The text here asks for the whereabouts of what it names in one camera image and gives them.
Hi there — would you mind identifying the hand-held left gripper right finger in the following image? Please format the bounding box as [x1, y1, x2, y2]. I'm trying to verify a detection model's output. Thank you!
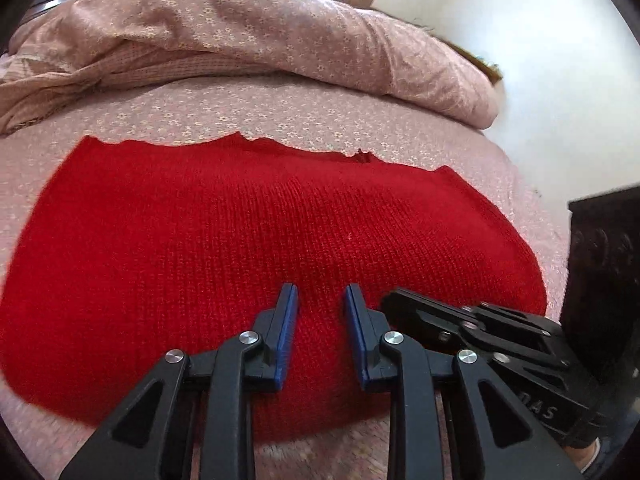
[341, 284, 586, 480]

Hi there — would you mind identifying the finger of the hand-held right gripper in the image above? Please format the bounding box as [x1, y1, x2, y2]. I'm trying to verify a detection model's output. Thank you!
[380, 287, 572, 372]
[461, 301, 566, 343]

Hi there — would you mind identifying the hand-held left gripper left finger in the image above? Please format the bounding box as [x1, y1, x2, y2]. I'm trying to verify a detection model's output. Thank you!
[59, 282, 300, 480]

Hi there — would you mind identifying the red knitted cardigan sweater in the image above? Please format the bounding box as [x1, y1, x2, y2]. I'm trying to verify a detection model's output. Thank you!
[0, 131, 548, 446]

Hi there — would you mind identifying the person's foot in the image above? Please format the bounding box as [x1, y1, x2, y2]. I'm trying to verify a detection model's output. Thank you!
[562, 435, 618, 476]

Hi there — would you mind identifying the dark wooden bed footboard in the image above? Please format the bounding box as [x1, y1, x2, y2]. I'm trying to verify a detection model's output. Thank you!
[567, 190, 640, 376]

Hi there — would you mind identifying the pink floral quilt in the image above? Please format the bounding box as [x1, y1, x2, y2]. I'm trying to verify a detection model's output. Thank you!
[0, 0, 501, 133]

